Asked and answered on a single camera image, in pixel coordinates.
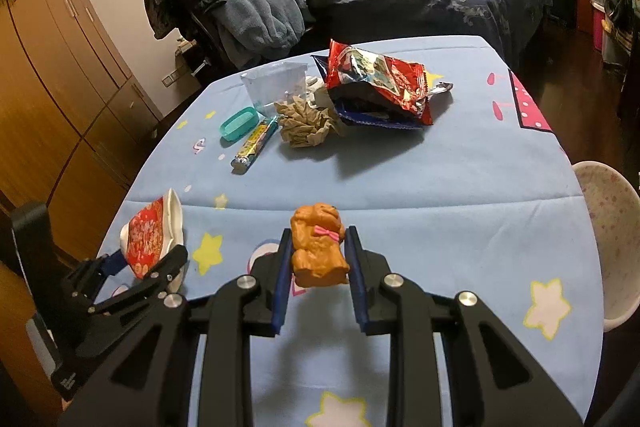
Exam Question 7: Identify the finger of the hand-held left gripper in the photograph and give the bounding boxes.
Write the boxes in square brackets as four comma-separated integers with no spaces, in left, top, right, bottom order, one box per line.
[75,244,190,358]
[62,249,128,304]

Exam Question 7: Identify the red snack bag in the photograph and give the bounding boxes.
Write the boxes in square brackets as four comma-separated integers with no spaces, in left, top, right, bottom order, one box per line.
[322,38,436,126]

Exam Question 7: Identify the wooden wardrobe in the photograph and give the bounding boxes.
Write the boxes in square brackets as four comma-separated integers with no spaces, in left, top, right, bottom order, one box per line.
[0,0,163,258]

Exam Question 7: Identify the clear plastic cup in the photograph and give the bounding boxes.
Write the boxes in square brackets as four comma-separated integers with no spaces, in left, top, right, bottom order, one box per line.
[241,61,308,118]

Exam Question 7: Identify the red and white packet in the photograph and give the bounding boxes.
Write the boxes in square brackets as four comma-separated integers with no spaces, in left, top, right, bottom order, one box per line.
[119,188,187,294]

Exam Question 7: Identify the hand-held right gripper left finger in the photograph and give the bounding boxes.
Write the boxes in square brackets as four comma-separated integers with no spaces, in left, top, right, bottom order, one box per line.
[57,227,296,427]

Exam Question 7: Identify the orange dog toy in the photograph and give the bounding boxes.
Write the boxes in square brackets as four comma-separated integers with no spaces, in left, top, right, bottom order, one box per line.
[290,203,351,289]

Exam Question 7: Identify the pink and white container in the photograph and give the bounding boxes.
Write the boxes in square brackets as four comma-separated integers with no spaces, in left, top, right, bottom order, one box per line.
[592,0,626,58]

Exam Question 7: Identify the silver foil wrapper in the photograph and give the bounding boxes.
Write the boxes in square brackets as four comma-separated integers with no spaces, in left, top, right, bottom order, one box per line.
[425,72,455,98]

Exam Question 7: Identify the nightstand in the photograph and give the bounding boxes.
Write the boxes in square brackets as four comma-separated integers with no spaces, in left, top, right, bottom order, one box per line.
[174,38,206,78]

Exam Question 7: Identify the teal plastic lid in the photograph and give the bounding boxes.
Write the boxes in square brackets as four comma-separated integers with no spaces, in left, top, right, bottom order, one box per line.
[220,106,257,142]

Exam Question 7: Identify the blue star-printed tablecloth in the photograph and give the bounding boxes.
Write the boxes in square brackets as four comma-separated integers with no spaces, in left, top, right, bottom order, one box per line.
[92,34,603,427]

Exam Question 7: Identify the white paper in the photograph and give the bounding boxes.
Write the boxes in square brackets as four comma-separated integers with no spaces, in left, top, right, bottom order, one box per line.
[304,77,329,106]

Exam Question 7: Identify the blue snack bag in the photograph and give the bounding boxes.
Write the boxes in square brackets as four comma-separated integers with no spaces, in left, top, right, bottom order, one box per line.
[310,52,426,131]

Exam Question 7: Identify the red box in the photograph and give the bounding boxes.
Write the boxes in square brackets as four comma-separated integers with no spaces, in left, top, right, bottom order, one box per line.
[575,0,593,35]

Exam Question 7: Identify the brown paper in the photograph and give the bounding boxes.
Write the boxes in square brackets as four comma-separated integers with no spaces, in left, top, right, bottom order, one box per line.
[274,96,347,150]

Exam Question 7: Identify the colourful candy tube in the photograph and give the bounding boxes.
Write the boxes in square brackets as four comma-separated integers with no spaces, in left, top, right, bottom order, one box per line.
[230,116,280,174]

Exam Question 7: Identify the black chair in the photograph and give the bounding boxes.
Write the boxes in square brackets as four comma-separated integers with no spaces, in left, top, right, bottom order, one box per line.
[160,0,236,72]

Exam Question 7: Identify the blue fleece blanket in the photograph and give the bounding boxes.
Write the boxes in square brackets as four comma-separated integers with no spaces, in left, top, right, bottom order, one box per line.
[215,0,316,70]

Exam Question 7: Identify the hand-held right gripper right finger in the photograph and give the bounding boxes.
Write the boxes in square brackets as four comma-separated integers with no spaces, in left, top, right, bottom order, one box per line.
[344,226,583,427]

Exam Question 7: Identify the dark wooden dresser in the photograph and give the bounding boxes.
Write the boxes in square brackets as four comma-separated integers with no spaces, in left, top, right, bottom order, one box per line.
[617,7,640,122]

